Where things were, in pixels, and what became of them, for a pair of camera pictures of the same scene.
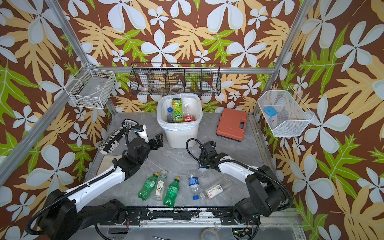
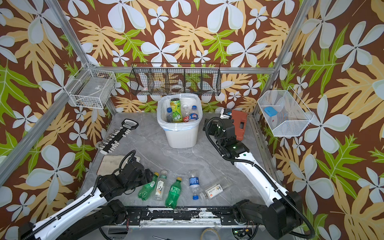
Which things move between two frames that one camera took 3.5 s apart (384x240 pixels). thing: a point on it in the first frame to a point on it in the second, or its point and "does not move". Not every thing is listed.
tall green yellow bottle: (177, 110) does not move
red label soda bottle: (188, 115) does not move
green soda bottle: (171, 193) does not move
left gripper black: (159, 141) to (146, 179)
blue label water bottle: (170, 115) does not move
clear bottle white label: (211, 192) does not move
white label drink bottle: (159, 188) does not move
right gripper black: (200, 159) to (216, 125)
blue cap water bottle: (202, 171) to (193, 115)
